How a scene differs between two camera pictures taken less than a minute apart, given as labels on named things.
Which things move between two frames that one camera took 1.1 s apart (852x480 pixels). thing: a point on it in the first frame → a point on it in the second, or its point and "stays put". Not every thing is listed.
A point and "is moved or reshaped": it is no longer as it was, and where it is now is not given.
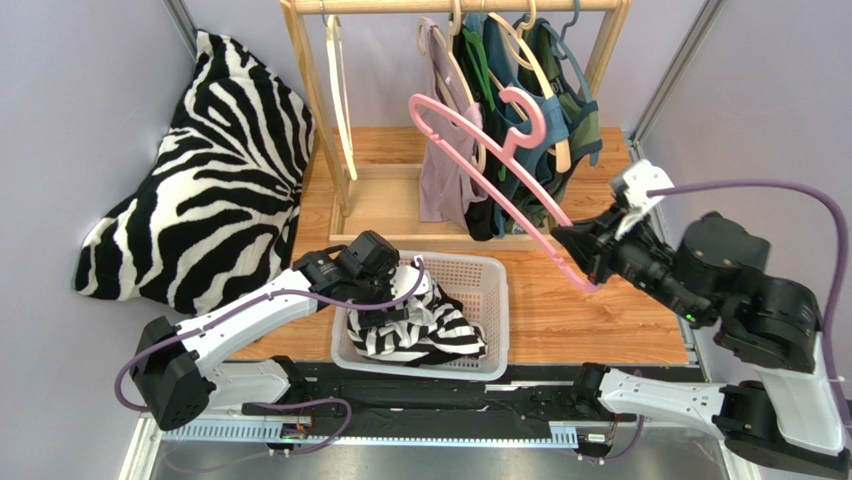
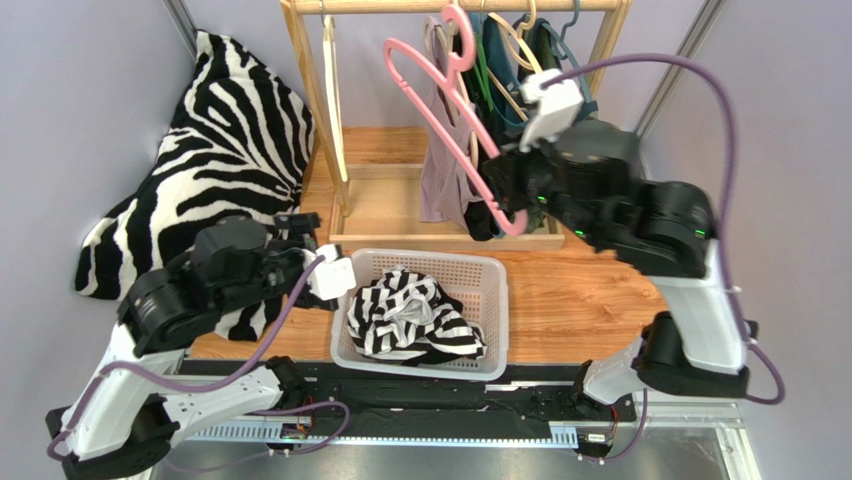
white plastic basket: x=482 y=284 stays put
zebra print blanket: x=216 y=220 stays put
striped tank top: x=436 y=323 stays put
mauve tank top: x=447 y=192 stays put
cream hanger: x=339 y=77 is moved or reshaped
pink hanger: x=502 y=149 → x=391 y=49
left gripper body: x=376 y=290 → x=285 y=269
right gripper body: x=604 y=243 → x=509 y=181
